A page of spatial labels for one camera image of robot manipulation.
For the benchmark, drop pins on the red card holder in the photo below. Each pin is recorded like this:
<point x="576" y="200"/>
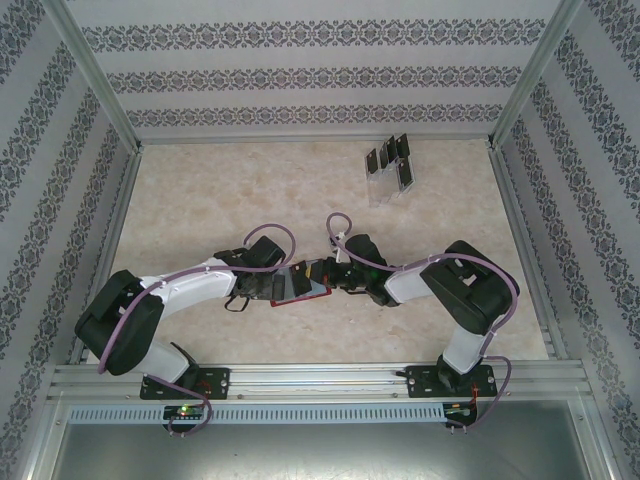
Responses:
<point x="320" y="290"/>

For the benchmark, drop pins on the black credit card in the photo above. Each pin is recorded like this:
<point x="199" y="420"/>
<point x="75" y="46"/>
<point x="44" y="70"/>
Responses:
<point x="401" y="144"/>
<point x="390" y="147"/>
<point x="383" y="154"/>
<point x="371" y="161"/>
<point x="301" y="282"/>
<point x="407" y="172"/>

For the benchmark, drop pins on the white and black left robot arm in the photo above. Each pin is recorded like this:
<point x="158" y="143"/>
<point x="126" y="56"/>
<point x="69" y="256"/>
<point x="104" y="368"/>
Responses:
<point x="200" y="287"/>

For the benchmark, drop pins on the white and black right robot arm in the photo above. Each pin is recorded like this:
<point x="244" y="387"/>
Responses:
<point x="405" y="287"/>

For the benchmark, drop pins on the left controller circuit board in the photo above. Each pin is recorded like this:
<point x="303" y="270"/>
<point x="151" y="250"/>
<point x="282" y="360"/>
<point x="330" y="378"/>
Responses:
<point x="182" y="412"/>

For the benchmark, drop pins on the controller circuit board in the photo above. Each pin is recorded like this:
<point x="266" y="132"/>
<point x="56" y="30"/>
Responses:
<point x="460" y="411"/>
<point x="182" y="412"/>

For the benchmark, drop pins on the grey metal panel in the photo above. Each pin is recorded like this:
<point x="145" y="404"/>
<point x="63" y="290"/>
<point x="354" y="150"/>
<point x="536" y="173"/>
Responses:
<point x="320" y="450"/>

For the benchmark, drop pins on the right controller circuit board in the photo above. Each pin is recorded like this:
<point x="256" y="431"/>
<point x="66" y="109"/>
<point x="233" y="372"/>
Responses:
<point x="460" y="411"/>

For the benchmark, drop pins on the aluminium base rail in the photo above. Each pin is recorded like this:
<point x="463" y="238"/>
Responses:
<point x="320" y="382"/>

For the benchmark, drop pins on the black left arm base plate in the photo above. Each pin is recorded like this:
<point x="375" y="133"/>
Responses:
<point x="220" y="382"/>

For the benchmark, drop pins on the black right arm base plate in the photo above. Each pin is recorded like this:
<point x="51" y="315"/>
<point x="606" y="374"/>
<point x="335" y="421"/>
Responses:
<point x="420" y="382"/>

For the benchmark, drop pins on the aluminium back frame rail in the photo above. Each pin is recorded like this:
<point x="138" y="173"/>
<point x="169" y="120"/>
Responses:
<point x="300" y="140"/>

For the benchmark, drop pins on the aluminium side frame rail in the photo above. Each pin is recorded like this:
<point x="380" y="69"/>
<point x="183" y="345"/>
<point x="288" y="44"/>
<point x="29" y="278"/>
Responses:
<point x="510" y="200"/>
<point x="112" y="250"/>

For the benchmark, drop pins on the aluminium frame post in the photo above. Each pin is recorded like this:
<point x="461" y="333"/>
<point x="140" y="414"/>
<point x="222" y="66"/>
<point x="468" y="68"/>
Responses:
<point x="97" y="75"/>
<point x="533" y="75"/>

